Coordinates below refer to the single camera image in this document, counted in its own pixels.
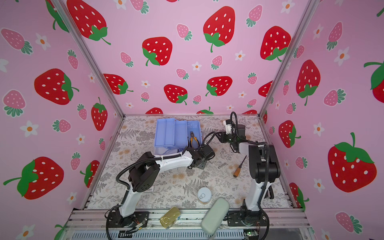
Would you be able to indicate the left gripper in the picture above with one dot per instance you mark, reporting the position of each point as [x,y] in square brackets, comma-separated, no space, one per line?
[203,165]

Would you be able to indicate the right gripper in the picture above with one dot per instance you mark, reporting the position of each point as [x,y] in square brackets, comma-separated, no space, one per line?
[223,138]

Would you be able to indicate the orange needle nose pliers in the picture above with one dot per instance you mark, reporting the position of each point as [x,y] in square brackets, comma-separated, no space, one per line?
[193,143]

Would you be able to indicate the white tool box pink handle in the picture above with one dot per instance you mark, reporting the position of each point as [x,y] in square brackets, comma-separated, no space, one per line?
[172,136]

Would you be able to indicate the wooden handled screwdriver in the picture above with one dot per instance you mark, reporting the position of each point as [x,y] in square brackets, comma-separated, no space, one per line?
[238,170]

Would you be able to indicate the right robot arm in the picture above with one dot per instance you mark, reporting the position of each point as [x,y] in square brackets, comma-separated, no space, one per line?
[264,170]

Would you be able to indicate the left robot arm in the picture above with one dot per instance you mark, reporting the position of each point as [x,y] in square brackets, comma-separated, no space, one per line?
[141,175]

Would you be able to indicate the grey green glasses case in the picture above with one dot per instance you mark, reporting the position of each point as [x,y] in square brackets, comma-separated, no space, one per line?
[214,217]

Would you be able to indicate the gold sardine tin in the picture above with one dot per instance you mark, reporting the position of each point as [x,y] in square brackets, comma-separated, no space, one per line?
[171,217]

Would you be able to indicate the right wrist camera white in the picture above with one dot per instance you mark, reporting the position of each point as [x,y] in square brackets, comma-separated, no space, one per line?
[229,127]

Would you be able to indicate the aluminium front rail frame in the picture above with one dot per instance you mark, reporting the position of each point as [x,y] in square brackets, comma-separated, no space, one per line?
[285,224]

